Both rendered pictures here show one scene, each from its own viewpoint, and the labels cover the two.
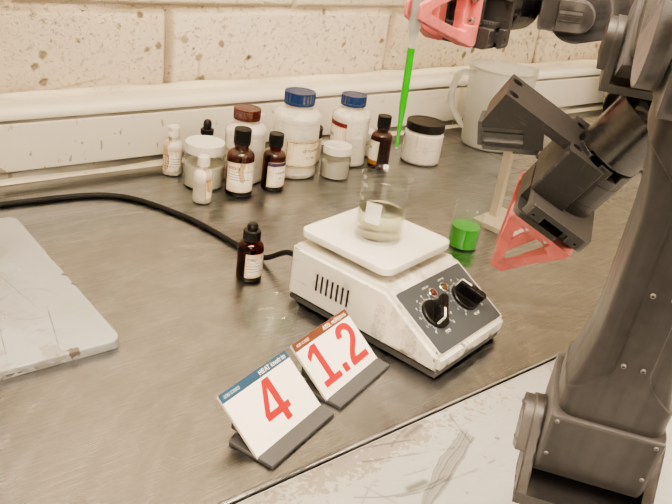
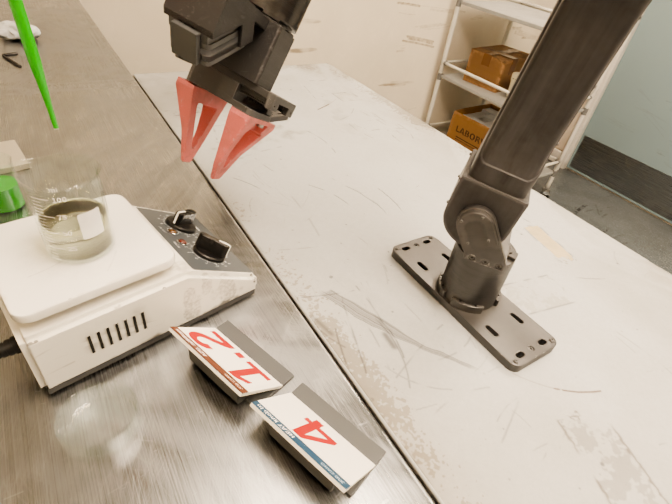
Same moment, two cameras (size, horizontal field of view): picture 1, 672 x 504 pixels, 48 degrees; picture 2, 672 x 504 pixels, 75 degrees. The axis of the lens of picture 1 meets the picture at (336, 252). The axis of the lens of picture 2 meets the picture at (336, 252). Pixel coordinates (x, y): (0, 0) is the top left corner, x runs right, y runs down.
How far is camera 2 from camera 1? 0.55 m
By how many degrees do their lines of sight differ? 71
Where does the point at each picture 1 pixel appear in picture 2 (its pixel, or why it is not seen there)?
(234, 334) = (120, 479)
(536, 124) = (251, 12)
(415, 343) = (234, 285)
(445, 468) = (368, 317)
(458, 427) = (318, 296)
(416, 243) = (116, 218)
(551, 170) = (269, 56)
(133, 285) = not seen: outside the picture
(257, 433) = (355, 458)
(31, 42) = not seen: outside the picture
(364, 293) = (164, 297)
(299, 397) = (295, 407)
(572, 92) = not seen: outside the picture
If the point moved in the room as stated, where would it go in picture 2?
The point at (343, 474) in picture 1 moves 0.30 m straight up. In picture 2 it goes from (383, 390) to (507, 19)
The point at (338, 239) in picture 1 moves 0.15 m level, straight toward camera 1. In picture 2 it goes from (76, 283) to (270, 327)
